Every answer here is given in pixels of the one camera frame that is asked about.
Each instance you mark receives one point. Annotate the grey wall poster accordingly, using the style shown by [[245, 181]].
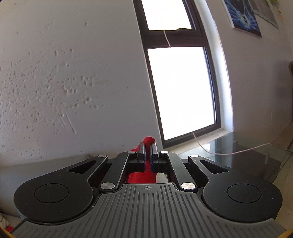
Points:
[[262, 9]]

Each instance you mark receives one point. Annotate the glass side table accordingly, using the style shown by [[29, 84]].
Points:
[[243, 154]]

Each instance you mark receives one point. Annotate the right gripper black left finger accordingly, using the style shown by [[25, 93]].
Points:
[[137, 158]]

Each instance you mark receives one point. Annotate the blue wall poster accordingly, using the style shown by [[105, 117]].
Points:
[[241, 16]]

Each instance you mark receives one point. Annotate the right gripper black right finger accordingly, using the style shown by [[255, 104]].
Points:
[[158, 164]]

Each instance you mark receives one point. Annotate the red t-shirt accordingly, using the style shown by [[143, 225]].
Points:
[[147, 176]]

